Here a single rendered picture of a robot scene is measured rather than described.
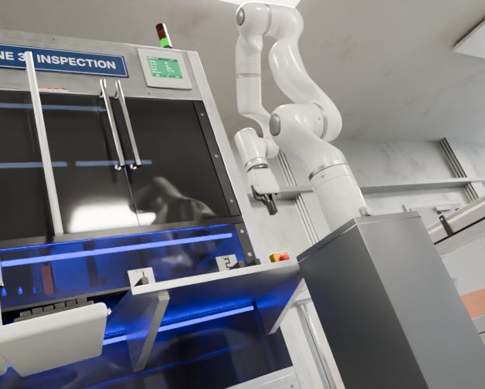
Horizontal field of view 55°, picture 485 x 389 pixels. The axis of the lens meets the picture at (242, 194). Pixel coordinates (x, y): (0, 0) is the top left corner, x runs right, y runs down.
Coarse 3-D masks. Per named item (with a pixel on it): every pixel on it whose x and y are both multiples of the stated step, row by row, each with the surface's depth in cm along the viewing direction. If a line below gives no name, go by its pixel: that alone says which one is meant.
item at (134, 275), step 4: (148, 268) 160; (128, 272) 156; (132, 272) 157; (136, 272) 157; (140, 272) 158; (144, 272) 159; (148, 272) 159; (152, 272) 160; (132, 276) 156; (136, 276) 157; (140, 276) 157; (148, 276) 159; (152, 276) 159; (132, 280) 155; (136, 280) 156; (148, 280) 158; (152, 280) 158; (132, 284) 155
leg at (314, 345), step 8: (296, 304) 198; (304, 304) 201; (304, 312) 199; (304, 320) 198; (304, 328) 197; (312, 328) 197; (312, 336) 195; (312, 344) 194; (320, 344) 195; (312, 352) 194; (320, 352) 193; (320, 360) 191; (320, 368) 191; (328, 368) 191; (320, 376) 191; (328, 376) 189; (328, 384) 188
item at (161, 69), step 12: (144, 60) 206; (156, 60) 209; (168, 60) 213; (180, 60) 216; (144, 72) 203; (156, 72) 206; (168, 72) 209; (180, 72) 213; (156, 84) 202; (168, 84) 205; (180, 84) 209
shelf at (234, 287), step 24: (264, 264) 134; (288, 264) 138; (144, 288) 114; (168, 288) 117; (192, 288) 125; (216, 288) 134; (240, 288) 144; (264, 288) 157; (120, 312) 123; (168, 312) 143; (192, 312) 155
